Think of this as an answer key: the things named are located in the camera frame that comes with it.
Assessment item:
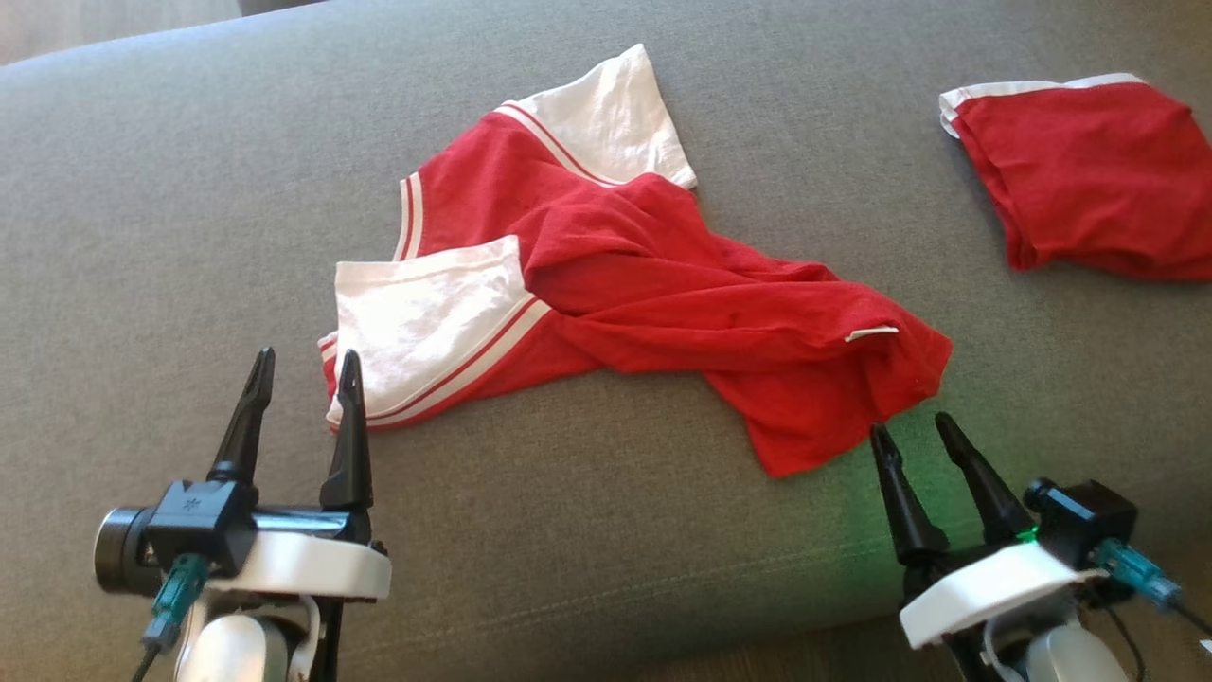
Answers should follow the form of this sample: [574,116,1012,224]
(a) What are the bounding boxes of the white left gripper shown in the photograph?
[95,347,393,603]

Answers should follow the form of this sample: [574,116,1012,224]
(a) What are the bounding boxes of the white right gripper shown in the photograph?
[869,412,1107,656]

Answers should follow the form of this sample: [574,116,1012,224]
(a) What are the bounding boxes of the red shorts with white trim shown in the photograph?
[938,73,1212,283]

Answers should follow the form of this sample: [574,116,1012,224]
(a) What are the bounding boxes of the red white-sleeved t-shirt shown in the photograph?
[317,43,954,478]

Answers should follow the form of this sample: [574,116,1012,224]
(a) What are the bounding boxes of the grey sofa seat cushion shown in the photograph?
[0,0,1212,682]

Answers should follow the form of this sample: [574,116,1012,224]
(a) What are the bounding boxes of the black cable with teal plug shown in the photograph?
[129,553,212,682]
[1087,536,1212,637]

